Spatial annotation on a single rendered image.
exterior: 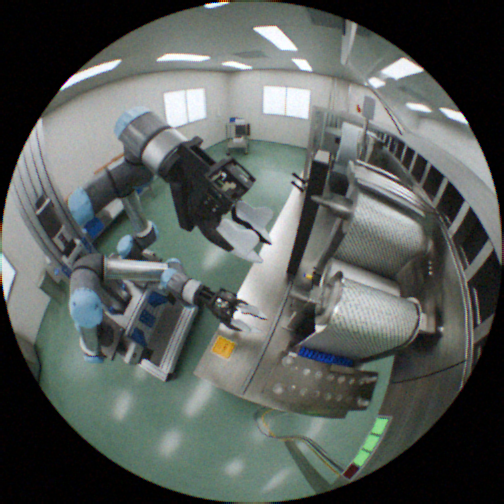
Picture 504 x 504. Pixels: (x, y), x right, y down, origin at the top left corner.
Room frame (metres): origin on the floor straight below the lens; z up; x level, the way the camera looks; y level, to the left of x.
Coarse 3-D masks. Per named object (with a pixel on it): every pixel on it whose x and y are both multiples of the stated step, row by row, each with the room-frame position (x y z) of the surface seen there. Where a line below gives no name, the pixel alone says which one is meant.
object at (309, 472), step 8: (288, 440) -0.76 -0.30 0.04; (288, 448) -0.80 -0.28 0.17; (296, 448) -0.77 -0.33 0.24; (296, 456) -0.78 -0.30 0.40; (304, 456) -0.78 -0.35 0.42; (304, 464) -0.76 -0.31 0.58; (304, 472) -0.79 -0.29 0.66; (312, 472) -0.77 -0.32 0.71; (312, 480) -0.78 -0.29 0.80; (320, 480) -0.77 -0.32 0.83; (312, 488) -0.81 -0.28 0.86; (320, 488) -0.77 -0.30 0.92
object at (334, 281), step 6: (330, 282) 0.18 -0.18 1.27; (336, 282) 0.16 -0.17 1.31; (336, 288) 0.14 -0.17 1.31; (336, 294) 0.13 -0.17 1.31; (330, 300) 0.12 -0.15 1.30; (330, 306) 0.11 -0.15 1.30; (324, 312) 0.11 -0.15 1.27; (330, 312) 0.10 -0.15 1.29; (318, 318) 0.10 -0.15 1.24; (324, 318) 0.09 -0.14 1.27; (318, 324) 0.09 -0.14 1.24
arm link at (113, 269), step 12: (84, 264) 0.18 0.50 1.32; (96, 264) 0.21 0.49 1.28; (108, 264) 0.24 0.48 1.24; (120, 264) 0.26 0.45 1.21; (132, 264) 0.29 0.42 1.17; (144, 264) 0.31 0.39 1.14; (156, 264) 0.34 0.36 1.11; (168, 264) 0.36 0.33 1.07; (180, 264) 0.39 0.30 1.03; (108, 276) 0.21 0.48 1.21; (120, 276) 0.23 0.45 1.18; (132, 276) 0.25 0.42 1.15; (144, 276) 0.27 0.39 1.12; (156, 276) 0.30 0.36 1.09
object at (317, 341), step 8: (312, 336) 0.08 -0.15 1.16; (320, 336) 0.07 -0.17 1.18; (328, 336) 0.07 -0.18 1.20; (304, 344) 0.07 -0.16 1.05; (312, 344) 0.07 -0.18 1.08; (320, 344) 0.06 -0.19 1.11; (328, 344) 0.05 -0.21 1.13; (336, 344) 0.05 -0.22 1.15; (344, 344) 0.04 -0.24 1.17; (352, 344) 0.03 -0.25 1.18; (360, 344) 0.03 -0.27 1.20; (328, 352) 0.04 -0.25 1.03; (336, 352) 0.03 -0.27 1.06; (344, 352) 0.02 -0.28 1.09; (352, 352) 0.01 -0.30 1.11; (360, 352) 0.01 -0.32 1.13; (368, 352) 0.00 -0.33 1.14; (376, 352) -0.01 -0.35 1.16
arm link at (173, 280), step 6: (168, 270) 0.29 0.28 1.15; (174, 270) 0.29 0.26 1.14; (162, 276) 0.26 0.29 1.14; (168, 276) 0.26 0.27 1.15; (174, 276) 0.26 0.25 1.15; (180, 276) 0.27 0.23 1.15; (186, 276) 0.27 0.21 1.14; (162, 282) 0.25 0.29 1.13; (168, 282) 0.24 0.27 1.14; (174, 282) 0.24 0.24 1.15; (180, 282) 0.24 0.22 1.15; (186, 282) 0.25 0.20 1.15; (168, 288) 0.23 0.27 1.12; (174, 288) 0.23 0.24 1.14; (180, 288) 0.23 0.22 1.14; (174, 294) 0.22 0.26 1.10; (180, 294) 0.21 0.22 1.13
